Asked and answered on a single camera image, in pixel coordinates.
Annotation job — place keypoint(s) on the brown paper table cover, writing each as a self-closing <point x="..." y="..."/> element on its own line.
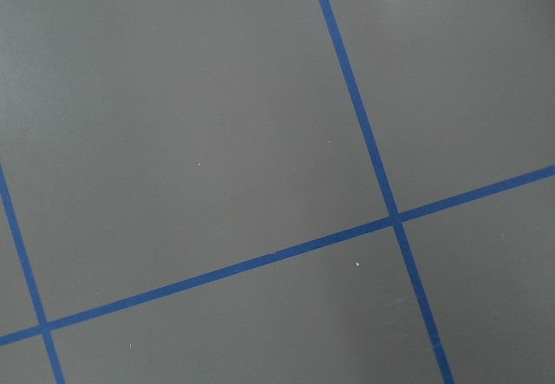
<point x="277" y="191"/>

